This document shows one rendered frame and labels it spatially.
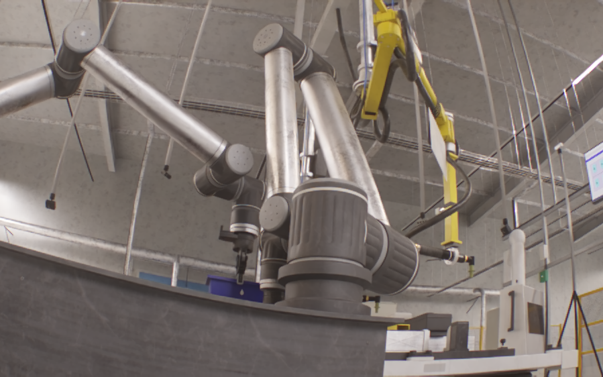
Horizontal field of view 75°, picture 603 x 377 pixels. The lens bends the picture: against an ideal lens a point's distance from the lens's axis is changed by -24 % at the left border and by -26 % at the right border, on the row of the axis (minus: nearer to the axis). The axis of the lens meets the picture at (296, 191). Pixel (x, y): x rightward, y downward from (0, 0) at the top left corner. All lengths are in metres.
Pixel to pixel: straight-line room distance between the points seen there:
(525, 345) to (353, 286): 3.81
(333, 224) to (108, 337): 0.62
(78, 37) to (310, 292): 1.08
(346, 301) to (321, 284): 0.08
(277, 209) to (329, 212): 0.24
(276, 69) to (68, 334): 1.19
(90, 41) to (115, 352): 1.02
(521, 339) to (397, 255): 3.61
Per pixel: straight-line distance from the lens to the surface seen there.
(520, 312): 4.98
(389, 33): 1.87
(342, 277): 1.20
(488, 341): 8.69
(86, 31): 1.66
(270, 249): 1.66
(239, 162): 1.66
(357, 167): 1.65
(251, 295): 1.82
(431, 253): 2.32
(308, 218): 1.26
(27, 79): 1.79
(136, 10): 13.72
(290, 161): 1.55
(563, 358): 2.42
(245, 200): 1.85
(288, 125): 1.63
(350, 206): 1.27
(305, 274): 1.20
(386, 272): 1.43
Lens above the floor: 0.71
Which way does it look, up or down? 23 degrees up
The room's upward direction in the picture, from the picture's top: 5 degrees clockwise
